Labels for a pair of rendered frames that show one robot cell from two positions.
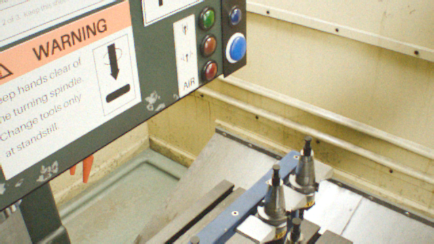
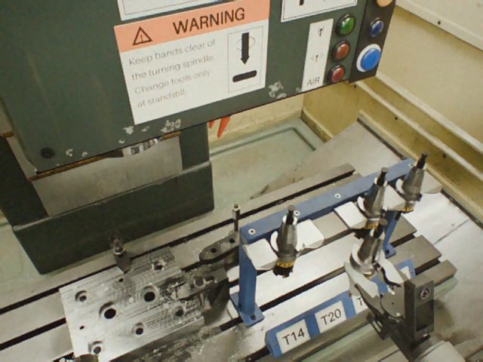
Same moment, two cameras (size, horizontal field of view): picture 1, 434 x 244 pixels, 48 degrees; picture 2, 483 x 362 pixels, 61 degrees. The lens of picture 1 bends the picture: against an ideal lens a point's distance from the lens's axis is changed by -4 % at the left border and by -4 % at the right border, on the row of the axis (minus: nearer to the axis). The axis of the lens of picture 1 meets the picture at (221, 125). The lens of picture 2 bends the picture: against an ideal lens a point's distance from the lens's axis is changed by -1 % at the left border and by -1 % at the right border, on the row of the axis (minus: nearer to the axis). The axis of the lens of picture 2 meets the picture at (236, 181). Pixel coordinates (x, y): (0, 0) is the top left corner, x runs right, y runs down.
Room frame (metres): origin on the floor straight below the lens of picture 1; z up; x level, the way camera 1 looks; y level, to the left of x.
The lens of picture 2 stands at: (0.04, -0.05, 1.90)
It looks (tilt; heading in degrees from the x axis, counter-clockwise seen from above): 46 degrees down; 23
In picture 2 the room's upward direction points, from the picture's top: straight up
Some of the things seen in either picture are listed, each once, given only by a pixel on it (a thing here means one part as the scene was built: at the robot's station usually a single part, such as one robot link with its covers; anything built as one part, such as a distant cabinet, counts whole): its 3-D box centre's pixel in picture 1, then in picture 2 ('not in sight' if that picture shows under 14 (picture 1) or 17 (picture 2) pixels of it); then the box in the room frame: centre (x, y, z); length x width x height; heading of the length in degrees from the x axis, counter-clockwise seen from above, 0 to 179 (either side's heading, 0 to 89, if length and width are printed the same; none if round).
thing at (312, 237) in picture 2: not in sight; (309, 234); (0.57, 0.01, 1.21); 0.07 x 0.05 x 0.01; 50
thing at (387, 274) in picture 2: not in sight; (382, 272); (0.57, -0.15, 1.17); 0.09 x 0.03 x 0.06; 36
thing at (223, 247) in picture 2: not in sight; (241, 243); (0.68, 0.21, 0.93); 0.26 x 0.05 x 0.06; 145
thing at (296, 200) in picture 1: (289, 198); (390, 198); (0.74, -0.13, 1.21); 0.07 x 0.05 x 0.01; 50
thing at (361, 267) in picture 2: not in sight; (366, 258); (0.56, -0.11, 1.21); 0.06 x 0.06 x 0.03
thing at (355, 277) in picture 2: not in sight; (356, 285); (0.52, -0.11, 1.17); 0.09 x 0.03 x 0.06; 63
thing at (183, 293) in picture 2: not in sight; (203, 289); (0.49, 0.23, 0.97); 0.13 x 0.03 x 0.15; 140
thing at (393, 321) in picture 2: not in sight; (404, 323); (0.47, -0.21, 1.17); 0.12 x 0.08 x 0.09; 50
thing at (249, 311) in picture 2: not in sight; (247, 277); (0.52, 0.12, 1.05); 0.10 x 0.05 x 0.30; 50
